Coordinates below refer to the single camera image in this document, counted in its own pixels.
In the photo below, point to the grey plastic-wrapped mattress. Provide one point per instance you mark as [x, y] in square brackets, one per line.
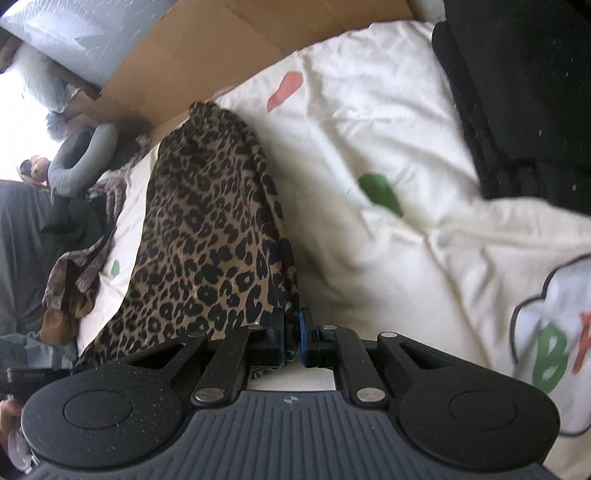
[92, 32]

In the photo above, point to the cream printed bed sheet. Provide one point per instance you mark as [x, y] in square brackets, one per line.
[369, 254]

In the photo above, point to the black garment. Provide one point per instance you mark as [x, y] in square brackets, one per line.
[78, 226]

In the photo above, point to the brown garment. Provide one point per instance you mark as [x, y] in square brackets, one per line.
[60, 323]

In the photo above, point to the leopard print pants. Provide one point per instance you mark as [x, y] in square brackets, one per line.
[198, 230]

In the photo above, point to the brown cardboard sheet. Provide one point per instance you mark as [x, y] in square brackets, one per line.
[207, 55]

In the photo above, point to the dark grey pillow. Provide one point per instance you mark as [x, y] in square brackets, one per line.
[23, 254]

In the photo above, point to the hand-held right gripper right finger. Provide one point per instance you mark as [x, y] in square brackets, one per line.
[302, 337]

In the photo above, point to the person's left hand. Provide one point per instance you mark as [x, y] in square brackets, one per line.
[9, 417]

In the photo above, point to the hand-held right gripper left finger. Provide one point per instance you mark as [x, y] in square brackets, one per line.
[279, 337]

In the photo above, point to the floral patterned garment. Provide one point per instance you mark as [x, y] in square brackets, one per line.
[74, 272]

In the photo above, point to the grey neck pillow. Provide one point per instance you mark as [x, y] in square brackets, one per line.
[69, 161]

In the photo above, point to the blue-grey garment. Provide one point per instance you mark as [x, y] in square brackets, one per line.
[37, 350]

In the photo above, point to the folded black clothes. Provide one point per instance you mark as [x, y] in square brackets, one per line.
[521, 92]

